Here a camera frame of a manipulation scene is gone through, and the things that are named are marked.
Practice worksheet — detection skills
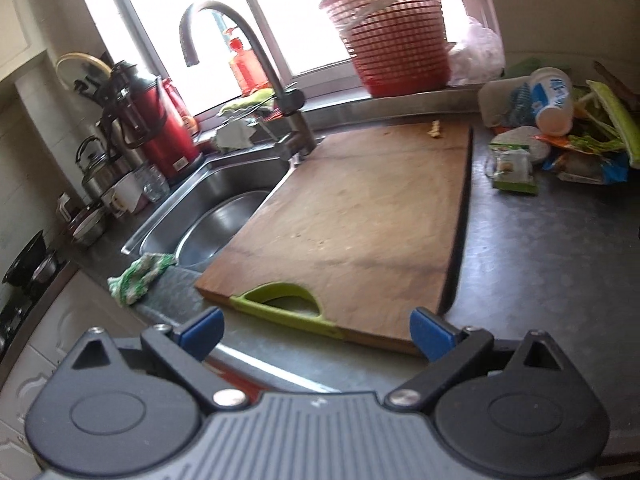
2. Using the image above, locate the white blue paper cup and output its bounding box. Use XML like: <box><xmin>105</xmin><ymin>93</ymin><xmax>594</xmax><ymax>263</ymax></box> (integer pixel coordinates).
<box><xmin>529</xmin><ymin>66</ymin><xmax>575</xmax><ymax>137</ymax></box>

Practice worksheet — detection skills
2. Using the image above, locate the large green white knitted cloth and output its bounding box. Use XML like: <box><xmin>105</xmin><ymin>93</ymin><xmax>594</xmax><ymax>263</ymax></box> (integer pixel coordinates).
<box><xmin>107</xmin><ymin>252</ymin><xmax>178</xmax><ymax>307</ymax></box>

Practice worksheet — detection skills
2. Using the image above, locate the white round lid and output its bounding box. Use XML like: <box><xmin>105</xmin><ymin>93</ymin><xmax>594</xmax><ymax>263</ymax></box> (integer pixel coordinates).
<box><xmin>492</xmin><ymin>126</ymin><xmax>551</xmax><ymax>163</ymax></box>

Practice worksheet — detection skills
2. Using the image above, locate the chrome faucet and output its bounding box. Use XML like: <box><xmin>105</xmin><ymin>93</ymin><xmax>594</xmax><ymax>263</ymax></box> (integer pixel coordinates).
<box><xmin>179</xmin><ymin>0</ymin><xmax>326</xmax><ymax>162</ymax></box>

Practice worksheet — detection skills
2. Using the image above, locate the red lattice basket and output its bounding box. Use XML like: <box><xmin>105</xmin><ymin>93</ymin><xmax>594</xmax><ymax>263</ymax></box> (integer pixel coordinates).
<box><xmin>319</xmin><ymin>0</ymin><xmax>453</xmax><ymax>97</ymax></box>

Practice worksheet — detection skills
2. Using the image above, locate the white rag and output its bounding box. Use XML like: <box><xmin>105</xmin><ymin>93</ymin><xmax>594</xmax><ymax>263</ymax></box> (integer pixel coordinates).
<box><xmin>215</xmin><ymin>120</ymin><xmax>257</xmax><ymax>151</ymax></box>

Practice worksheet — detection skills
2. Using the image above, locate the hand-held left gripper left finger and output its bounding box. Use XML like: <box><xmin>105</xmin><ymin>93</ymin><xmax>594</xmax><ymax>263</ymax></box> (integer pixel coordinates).
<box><xmin>65</xmin><ymin>306</ymin><xmax>249</xmax><ymax>408</ymax></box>

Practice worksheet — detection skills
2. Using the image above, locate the green snack packet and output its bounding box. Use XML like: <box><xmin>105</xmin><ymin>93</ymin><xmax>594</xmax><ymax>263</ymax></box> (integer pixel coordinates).
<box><xmin>487</xmin><ymin>142</ymin><xmax>540</xmax><ymax>196</ymax></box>

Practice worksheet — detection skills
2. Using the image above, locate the orange bottle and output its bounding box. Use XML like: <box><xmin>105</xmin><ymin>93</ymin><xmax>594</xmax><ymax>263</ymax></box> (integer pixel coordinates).
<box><xmin>227</xmin><ymin>27</ymin><xmax>273</xmax><ymax>96</ymax></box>

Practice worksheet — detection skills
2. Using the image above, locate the white mug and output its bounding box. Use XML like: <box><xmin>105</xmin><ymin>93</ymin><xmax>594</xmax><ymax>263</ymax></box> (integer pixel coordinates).
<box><xmin>102</xmin><ymin>175</ymin><xmax>147</xmax><ymax>218</ymax></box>

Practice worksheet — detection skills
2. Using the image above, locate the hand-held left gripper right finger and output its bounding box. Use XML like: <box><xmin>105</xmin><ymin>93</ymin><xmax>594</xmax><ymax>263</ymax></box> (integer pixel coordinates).
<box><xmin>384</xmin><ymin>308</ymin><xmax>571</xmax><ymax>411</ymax></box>

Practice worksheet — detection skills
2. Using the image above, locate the cream round plate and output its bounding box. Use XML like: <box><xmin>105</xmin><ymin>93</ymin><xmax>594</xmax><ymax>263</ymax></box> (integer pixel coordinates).
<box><xmin>55</xmin><ymin>52</ymin><xmax>113</xmax><ymax>93</ymax></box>

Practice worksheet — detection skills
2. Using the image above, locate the stainless steel sink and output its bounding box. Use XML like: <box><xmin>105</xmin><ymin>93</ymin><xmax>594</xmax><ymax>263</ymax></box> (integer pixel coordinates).
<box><xmin>120</xmin><ymin>155</ymin><xmax>301</xmax><ymax>272</ymax></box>

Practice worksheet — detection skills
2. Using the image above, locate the white plastic bag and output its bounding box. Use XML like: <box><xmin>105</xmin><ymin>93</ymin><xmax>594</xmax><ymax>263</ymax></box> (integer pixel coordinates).
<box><xmin>447</xmin><ymin>0</ymin><xmax>506</xmax><ymax>86</ymax></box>

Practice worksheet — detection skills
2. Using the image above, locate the steel bowl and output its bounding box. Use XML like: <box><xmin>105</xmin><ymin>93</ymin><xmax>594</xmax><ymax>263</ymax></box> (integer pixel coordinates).
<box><xmin>67</xmin><ymin>205</ymin><xmax>108</xmax><ymax>247</ymax></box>

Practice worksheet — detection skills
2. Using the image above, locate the black stove top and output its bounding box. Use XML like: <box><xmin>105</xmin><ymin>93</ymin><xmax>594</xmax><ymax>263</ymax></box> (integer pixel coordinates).
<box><xmin>0</xmin><ymin>260</ymin><xmax>68</xmax><ymax>356</ymax></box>

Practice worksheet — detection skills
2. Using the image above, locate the clear glass cup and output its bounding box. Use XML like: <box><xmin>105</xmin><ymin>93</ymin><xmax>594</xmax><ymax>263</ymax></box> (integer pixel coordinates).
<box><xmin>135</xmin><ymin>162</ymin><xmax>171</xmax><ymax>203</ymax></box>

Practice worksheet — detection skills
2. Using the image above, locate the red thermos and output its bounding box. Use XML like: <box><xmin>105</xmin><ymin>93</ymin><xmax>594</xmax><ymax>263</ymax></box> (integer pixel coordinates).
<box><xmin>102</xmin><ymin>60</ymin><xmax>201</xmax><ymax>181</ymax></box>

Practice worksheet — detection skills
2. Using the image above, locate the steel kettle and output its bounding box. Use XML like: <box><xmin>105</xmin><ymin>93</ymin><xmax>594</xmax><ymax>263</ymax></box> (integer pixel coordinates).
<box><xmin>75</xmin><ymin>135</ymin><xmax>126</xmax><ymax>197</ymax></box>

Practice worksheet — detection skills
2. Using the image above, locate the wooden cutting board green handle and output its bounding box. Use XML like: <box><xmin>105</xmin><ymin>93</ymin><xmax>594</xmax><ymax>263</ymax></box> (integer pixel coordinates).
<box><xmin>194</xmin><ymin>122</ymin><xmax>475</xmax><ymax>356</ymax></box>

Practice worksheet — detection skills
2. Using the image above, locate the black wok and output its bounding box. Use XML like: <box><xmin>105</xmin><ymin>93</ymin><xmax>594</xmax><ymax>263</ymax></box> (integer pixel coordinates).
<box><xmin>2</xmin><ymin>230</ymin><xmax>47</xmax><ymax>286</ymax></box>

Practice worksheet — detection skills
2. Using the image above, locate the yellow green cloth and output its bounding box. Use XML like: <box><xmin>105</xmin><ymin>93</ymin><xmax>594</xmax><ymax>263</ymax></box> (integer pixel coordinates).
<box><xmin>217</xmin><ymin>89</ymin><xmax>276</xmax><ymax>116</ymax></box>

